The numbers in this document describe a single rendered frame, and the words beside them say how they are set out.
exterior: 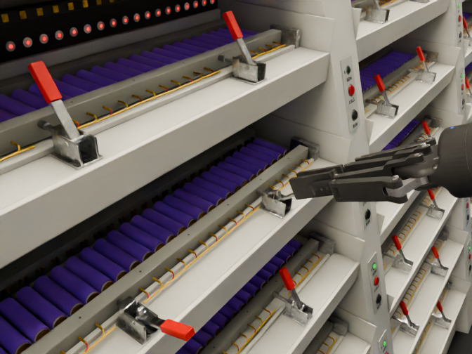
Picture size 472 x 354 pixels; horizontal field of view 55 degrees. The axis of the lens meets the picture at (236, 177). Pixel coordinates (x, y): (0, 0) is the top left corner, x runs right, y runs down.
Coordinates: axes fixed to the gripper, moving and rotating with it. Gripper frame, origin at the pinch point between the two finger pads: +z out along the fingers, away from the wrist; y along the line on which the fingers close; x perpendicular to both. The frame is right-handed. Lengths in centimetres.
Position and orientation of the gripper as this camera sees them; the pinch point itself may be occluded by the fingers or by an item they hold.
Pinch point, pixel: (318, 182)
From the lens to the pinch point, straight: 60.4
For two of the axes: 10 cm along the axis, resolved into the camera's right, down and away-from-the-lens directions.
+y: 5.9, -4.1, 6.9
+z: -7.1, 1.3, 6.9
